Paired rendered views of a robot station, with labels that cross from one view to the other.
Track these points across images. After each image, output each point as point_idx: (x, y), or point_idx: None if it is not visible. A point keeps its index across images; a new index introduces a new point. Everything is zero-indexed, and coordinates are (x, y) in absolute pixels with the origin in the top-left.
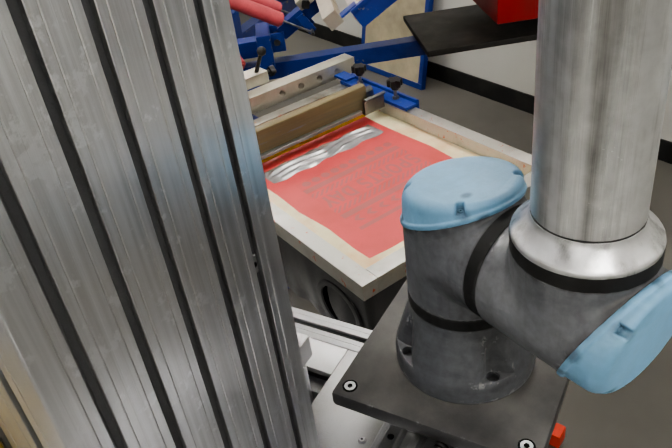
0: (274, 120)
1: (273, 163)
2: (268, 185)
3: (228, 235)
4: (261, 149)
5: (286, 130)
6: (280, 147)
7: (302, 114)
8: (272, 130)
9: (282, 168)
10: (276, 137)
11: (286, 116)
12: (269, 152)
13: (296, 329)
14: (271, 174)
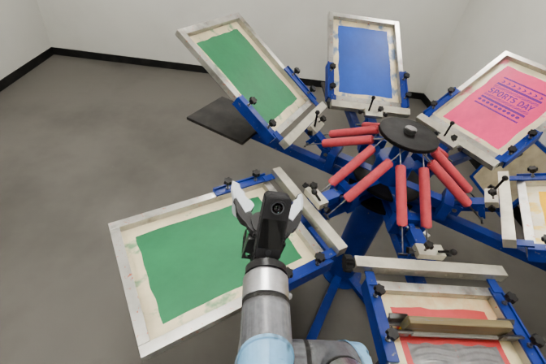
0: (438, 319)
1: (418, 337)
2: (409, 361)
3: None
4: (418, 330)
5: (441, 328)
6: (430, 335)
7: (459, 327)
8: (433, 326)
9: (423, 350)
10: (432, 329)
11: (448, 322)
12: (422, 335)
13: None
14: (414, 352)
